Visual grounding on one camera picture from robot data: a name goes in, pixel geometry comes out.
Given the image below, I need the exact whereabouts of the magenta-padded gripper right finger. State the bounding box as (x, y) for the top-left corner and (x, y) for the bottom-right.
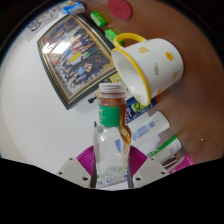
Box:
(127, 145), (170, 188)

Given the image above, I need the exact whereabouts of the dark blue pump bottle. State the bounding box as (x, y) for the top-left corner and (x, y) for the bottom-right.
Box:
(124, 96), (158, 125)

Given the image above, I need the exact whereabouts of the white lotion bottle blue cap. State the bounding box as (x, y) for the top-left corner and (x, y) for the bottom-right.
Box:
(128, 110), (171, 148)

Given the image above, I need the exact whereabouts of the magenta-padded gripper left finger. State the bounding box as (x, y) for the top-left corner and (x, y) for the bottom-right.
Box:
(56, 145), (98, 189)

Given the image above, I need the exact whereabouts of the framed group photo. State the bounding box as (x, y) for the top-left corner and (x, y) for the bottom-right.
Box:
(36, 13), (118, 111)

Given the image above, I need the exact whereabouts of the clear plastic bottle green label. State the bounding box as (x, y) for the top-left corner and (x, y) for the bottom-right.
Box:
(92, 82), (132, 188)

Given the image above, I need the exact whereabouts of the white mug yellow rim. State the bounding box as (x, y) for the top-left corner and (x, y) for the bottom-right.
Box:
(110, 32), (185, 107)

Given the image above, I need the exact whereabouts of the flat round red coaster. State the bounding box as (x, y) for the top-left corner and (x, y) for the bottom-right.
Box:
(107, 0), (133, 21)

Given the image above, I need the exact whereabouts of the small green packet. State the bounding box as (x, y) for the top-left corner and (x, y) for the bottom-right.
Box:
(90, 11), (108, 29)
(104, 28), (124, 47)

